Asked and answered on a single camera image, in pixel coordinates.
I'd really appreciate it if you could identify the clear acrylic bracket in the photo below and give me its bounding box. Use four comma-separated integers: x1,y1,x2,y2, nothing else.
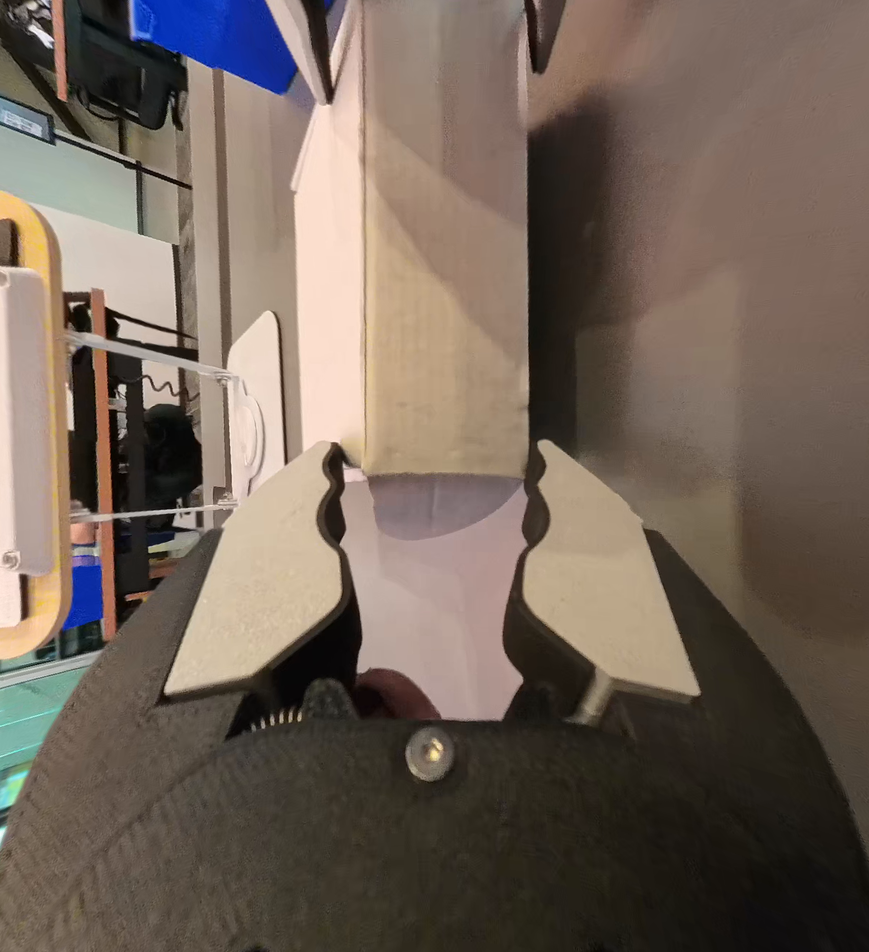
230,379,266,477

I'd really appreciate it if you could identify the black bag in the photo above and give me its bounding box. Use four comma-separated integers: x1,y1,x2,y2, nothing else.
66,0,186,131

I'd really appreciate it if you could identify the brown wooden post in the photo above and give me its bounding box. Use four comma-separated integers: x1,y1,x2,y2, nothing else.
91,289,119,641

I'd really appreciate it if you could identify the dark framed label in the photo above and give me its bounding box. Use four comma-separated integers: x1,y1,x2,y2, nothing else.
0,83,56,146

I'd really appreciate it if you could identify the blue plastic bin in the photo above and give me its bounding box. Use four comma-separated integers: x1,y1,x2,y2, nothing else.
129,0,301,96

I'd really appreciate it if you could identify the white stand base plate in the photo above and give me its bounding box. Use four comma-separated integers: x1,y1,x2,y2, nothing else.
226,311,287,495

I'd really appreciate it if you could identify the person's left hand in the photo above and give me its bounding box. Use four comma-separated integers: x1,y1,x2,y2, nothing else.
352,668,443,721

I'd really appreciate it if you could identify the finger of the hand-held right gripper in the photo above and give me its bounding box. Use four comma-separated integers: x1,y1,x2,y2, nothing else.
265,0,336,105
522,0,568,77

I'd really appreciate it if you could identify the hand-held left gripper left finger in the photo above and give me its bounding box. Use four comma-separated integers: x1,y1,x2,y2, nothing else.
163,442,362,716

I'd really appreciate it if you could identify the clear acrylic strut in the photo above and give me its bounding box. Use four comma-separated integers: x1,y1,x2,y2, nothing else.
62,331,238,384
70,500,240,523

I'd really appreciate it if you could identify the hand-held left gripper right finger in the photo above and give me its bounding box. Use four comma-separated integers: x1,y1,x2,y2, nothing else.
503,439,703,724

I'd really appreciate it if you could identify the white cardboard box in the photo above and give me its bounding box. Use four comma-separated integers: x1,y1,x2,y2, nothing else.
289,0,532,721

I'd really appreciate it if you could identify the clear acrylic clip plate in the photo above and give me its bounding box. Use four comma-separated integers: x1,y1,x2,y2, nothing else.
0,268,58,577

